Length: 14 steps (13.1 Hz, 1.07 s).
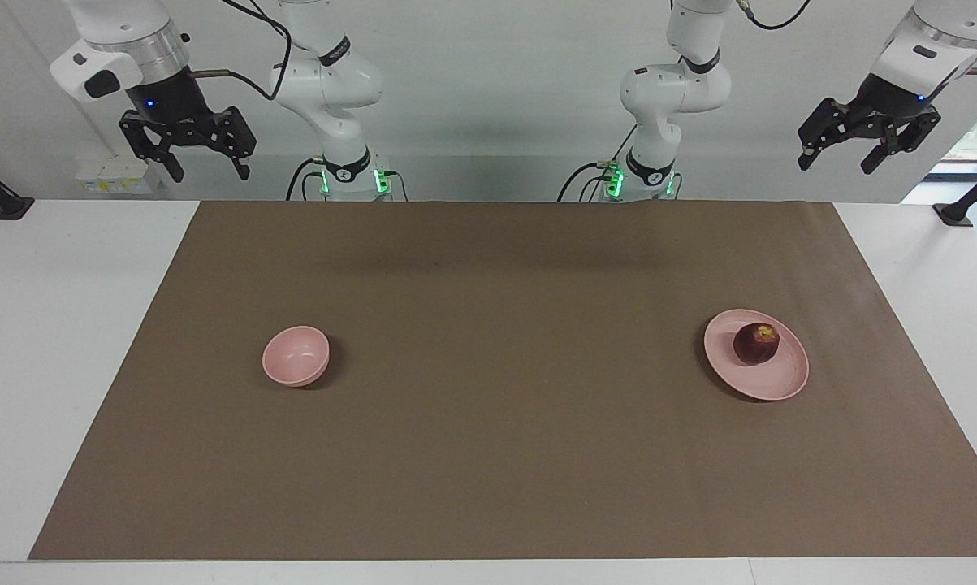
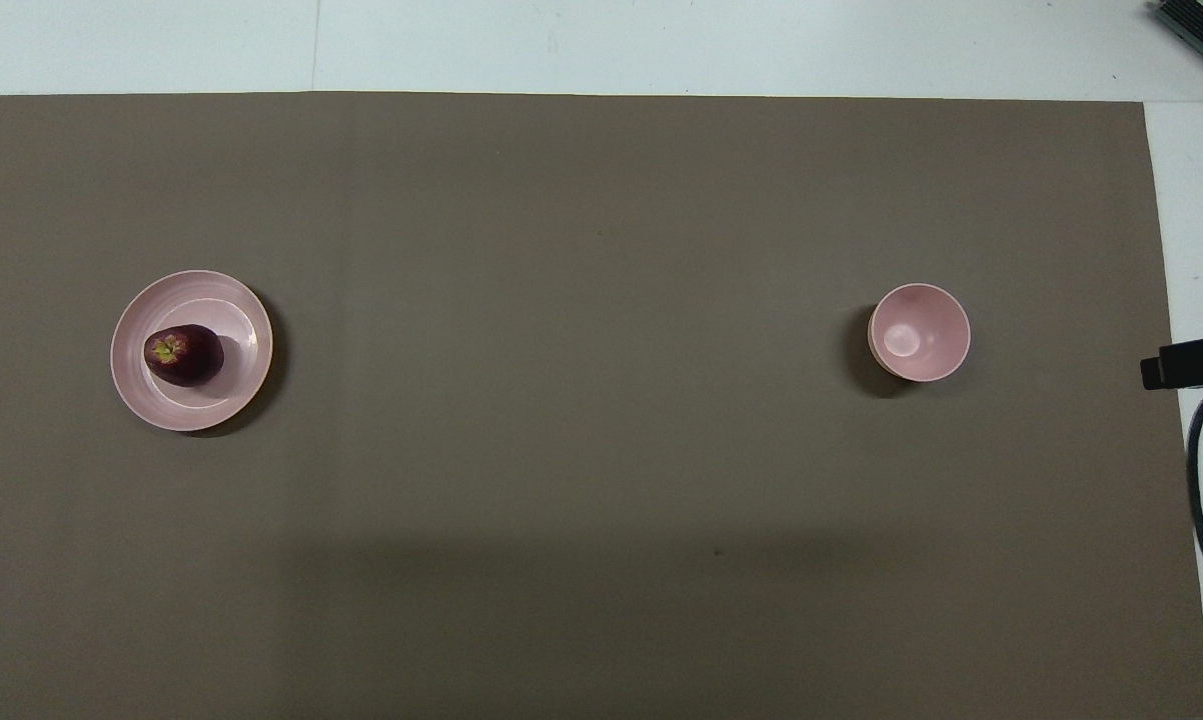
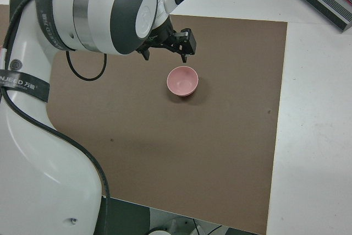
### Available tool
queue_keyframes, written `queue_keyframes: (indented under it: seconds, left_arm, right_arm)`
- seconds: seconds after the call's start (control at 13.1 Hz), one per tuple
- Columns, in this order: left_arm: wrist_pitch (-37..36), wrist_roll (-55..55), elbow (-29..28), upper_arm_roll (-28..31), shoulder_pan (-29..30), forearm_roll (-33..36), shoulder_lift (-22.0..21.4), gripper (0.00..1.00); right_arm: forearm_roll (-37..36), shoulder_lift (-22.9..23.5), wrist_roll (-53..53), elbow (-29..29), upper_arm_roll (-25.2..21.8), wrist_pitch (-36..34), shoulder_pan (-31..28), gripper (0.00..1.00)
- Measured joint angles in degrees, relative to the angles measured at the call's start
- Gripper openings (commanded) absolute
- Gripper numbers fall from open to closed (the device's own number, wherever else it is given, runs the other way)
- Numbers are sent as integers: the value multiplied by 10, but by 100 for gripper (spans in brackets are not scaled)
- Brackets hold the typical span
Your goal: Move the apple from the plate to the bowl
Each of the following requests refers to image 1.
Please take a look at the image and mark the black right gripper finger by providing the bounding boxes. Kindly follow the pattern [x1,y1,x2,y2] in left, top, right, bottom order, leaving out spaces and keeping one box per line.
[212,106,257,181]
[119,112,186,184]

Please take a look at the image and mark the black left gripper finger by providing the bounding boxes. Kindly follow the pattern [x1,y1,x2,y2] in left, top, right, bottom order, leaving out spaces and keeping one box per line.
[860,114,941,176]
[797,97,854,171]

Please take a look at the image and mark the dark red apple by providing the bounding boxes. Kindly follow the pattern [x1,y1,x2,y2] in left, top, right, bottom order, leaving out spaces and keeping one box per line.
[733,323,781,366]

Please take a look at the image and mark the small pink bowl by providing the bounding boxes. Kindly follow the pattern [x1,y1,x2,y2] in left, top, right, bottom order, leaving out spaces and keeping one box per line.
[262,326,331,388]

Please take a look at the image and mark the pink plate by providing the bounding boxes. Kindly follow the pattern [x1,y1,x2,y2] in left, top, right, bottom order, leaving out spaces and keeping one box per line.
[703,309,811,402]

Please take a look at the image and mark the black clamp stand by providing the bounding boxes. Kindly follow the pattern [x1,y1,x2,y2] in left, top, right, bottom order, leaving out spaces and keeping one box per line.
[932,158,977,227]
[0,154,36,222]

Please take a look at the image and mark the brown table mat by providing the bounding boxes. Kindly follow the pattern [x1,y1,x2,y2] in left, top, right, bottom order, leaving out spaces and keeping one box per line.
[29,201,977,561]

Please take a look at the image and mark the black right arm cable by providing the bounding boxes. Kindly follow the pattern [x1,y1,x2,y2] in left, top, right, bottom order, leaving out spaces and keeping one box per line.
[186,0,294,102]

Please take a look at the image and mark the black left base cable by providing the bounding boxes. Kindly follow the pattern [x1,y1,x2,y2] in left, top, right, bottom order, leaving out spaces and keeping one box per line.
[557,122,639,202]

